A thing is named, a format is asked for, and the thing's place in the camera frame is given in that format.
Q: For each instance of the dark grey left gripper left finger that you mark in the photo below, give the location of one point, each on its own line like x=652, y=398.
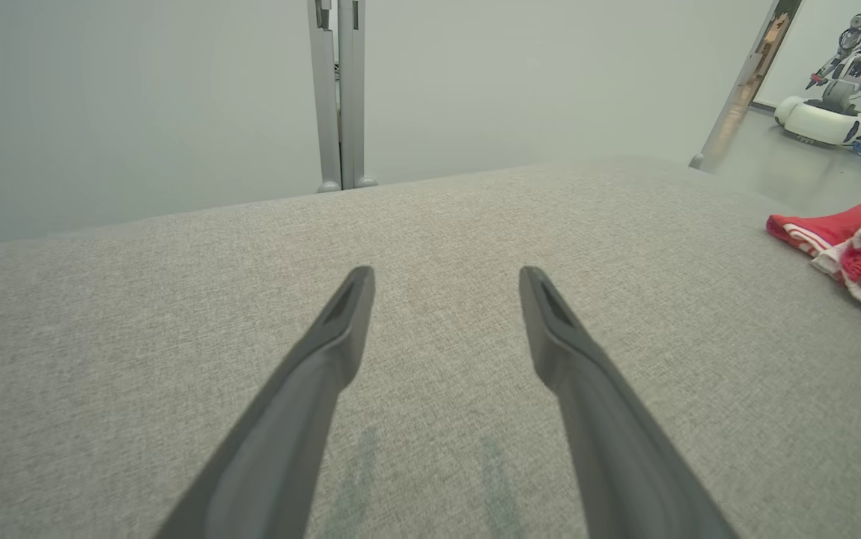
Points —
x=281, y=449

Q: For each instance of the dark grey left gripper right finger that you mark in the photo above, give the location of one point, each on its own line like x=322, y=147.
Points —
x=610, y=449

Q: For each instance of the white grey background robot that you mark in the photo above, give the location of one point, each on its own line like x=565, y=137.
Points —
x=835, y=120

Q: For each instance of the grey partition post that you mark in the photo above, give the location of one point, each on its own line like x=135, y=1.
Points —
x=323, y=97
x=353, y=97
x=745, y=75

